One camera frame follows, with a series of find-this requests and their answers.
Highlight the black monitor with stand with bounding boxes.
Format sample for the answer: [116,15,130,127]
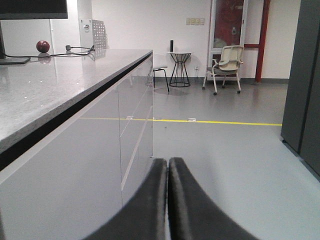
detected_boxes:
[0,0,68,65]

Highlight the white round side table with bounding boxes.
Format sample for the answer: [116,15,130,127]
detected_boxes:
[169,52,192,88]

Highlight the glass fire cabinet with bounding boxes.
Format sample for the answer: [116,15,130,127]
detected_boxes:
[207,0,249,67]

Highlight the grey kitchen island cabinet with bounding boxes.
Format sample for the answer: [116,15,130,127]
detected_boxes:
[0,55,153,240]

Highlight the red pipe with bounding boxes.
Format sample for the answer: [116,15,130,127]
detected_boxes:
[244,0,271,85]

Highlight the beige office chair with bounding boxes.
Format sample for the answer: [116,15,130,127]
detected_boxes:
[202,45,245,96]

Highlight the black cylinder on table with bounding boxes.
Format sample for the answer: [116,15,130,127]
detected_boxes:
[169,40,174,53]

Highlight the perforated metal panel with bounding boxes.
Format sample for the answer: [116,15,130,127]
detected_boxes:
[79,19,107,51]

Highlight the wall switch panel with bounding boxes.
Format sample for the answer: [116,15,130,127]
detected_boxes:
[186,18,205,26]

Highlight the black power cable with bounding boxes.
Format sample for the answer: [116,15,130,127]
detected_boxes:
[4,44,96,62]

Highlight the black legged stool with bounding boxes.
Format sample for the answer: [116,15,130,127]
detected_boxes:
[146,65,170,93]

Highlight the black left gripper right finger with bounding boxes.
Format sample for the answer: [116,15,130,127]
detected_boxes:
[168,157,257,240]

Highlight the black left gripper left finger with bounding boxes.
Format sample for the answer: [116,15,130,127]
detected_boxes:
[85,158,167,240]

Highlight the dark red ball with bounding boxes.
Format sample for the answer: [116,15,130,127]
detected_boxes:
[36,40,50,53]

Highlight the dark grey tall cabinet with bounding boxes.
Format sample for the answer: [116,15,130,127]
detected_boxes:
[280,0,320,175]

